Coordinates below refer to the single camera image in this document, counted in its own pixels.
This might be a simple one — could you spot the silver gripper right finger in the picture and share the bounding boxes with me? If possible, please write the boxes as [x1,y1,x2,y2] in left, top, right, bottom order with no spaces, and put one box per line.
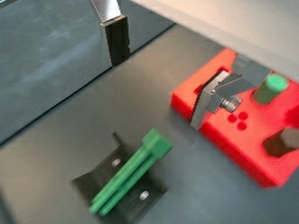
[190,55,271,130]

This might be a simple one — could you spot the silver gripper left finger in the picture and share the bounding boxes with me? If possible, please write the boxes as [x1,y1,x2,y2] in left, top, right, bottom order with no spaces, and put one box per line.
[90,0,131,67]

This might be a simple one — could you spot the green three prong object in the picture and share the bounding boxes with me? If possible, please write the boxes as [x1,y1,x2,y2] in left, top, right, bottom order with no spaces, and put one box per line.
[89,129,174,216]

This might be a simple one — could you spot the red peg board block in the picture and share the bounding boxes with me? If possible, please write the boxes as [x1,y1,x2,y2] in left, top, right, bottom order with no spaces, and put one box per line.
[171,48,299,188]

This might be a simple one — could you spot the black curved fixture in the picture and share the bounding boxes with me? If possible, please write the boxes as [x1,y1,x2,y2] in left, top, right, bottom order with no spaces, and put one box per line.
[72,129,174,224]

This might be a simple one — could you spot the green cylinder peg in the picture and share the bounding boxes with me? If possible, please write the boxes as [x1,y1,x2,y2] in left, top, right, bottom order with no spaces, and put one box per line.
[253,73,289,105]

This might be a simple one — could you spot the dark brown hexagonal peg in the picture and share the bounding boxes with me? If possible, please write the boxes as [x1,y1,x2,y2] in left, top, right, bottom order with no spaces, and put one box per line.
[263,127,299,158]

